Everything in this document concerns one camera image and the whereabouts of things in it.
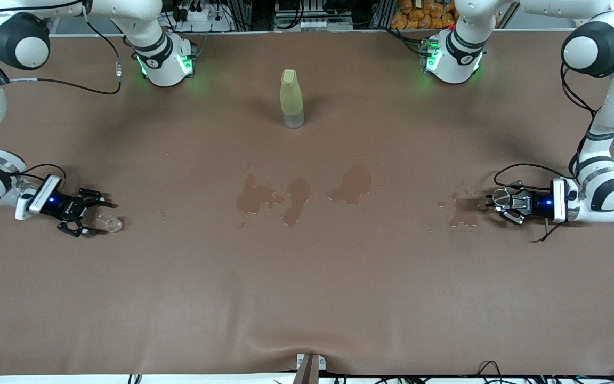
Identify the small glass cup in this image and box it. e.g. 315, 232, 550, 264
476, 188, 511, 211

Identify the clear glass beaker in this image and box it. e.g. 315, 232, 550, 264
94, 213, 124, 234

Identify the pale green shaker bottle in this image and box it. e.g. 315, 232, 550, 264
279, 68, 305, 129

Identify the spilled liquid puddle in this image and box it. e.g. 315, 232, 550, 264
236, 175, 285, 215
281, 178, 312, 227
327, 164, 373, 205
449, 189, 491, 228

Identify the crate of orange bread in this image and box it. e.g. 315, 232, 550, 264
391, 0, 457, 30

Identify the brown table mat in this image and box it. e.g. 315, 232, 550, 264
0, 29, 614, 377

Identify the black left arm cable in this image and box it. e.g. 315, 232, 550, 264
492, 64, 614, 244

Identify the metal table edge bracket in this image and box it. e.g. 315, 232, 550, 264
296, 353, 327, 384

